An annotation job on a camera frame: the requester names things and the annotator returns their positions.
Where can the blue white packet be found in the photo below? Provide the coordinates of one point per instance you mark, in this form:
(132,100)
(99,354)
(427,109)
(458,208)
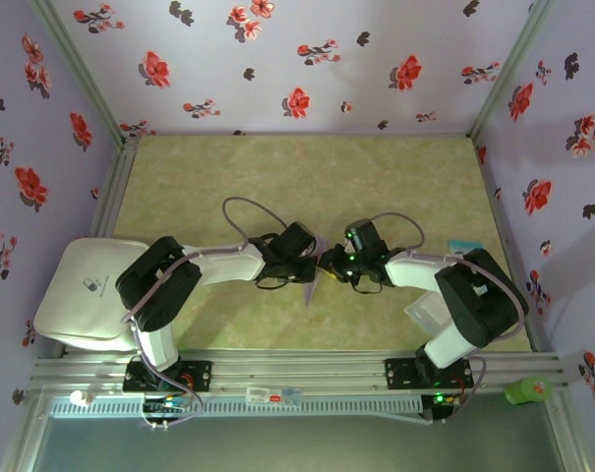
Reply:
(461,244)

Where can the long aluminium frame rail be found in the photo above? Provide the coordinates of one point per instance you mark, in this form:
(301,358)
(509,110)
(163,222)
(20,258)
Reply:
(302,369)

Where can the small white knob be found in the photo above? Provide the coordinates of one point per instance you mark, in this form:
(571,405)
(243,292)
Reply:
(81,397)

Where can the aluminium corner post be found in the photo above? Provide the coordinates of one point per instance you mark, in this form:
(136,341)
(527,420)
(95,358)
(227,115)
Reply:
(84,74)
(505,74)

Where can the lilac square paper sheet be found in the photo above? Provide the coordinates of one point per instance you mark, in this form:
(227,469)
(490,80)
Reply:
(314,290)

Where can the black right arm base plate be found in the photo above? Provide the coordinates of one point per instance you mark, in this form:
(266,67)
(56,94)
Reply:
(400,373)

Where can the aluminium side rail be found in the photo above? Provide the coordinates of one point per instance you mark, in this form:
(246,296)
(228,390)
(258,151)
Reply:
(500,221)
(117,182)

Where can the white red label sticker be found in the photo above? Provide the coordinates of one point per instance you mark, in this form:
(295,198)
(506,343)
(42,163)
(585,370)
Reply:
(262,395)

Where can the green cylindrical container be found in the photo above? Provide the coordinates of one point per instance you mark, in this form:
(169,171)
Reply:
(528,391)

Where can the black controller board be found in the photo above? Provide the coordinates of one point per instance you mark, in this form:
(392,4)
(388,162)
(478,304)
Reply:
(166,404)
(439,405)

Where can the grey metal panel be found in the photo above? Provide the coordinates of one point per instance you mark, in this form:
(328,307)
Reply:
(297,447)

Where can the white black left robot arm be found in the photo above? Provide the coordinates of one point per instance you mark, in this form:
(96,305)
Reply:
(164,285)

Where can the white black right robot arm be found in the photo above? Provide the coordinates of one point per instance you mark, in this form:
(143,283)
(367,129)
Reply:
(474,290)

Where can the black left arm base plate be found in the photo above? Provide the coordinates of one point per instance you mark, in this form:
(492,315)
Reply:
(198,376)

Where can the clear plastic box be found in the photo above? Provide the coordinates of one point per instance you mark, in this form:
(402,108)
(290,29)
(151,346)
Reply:
(422,312)

